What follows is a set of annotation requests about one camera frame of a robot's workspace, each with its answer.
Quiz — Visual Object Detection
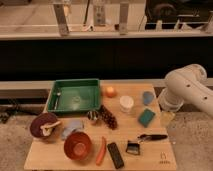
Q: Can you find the black dish brush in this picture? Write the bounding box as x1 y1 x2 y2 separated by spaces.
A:
126 140 140 155

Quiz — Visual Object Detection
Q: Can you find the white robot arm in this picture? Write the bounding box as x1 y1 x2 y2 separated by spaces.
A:
158 64 213 127

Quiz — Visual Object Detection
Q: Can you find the dark red bowl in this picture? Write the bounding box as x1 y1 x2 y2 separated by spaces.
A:
30 113 59 138

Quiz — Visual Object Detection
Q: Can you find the green sponge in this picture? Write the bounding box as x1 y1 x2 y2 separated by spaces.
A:
138 109 155 127

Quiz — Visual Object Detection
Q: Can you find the blue cup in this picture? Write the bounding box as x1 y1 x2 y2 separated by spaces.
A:
142 91 154 105

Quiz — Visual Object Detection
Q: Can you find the dark grape bunch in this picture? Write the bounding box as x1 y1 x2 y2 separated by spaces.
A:
100 105 117 130

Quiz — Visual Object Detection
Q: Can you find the orange fruit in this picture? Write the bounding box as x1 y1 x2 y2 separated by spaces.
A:
105 87 117 98

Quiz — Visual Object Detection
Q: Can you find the black rectangular block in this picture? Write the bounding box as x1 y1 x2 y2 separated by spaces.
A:
107 142 124 169

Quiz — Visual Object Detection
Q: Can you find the striped dark ball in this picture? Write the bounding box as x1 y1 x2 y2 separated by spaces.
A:
87 110 99 122

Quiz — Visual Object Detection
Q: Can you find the orange carrot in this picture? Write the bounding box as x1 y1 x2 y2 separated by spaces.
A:
96 137 107 166

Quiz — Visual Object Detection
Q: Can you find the light blue cloth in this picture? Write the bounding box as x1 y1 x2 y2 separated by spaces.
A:
61 120 84 140

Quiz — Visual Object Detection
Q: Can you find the green plastic tray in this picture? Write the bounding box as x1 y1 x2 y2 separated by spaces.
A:
47 78 101 114

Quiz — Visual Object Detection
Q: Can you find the metal spoon in tray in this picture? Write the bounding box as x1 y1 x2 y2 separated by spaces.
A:
54 92 61 110

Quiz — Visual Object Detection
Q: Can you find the wooden spatula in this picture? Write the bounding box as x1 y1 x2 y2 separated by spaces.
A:
40 121 61 136

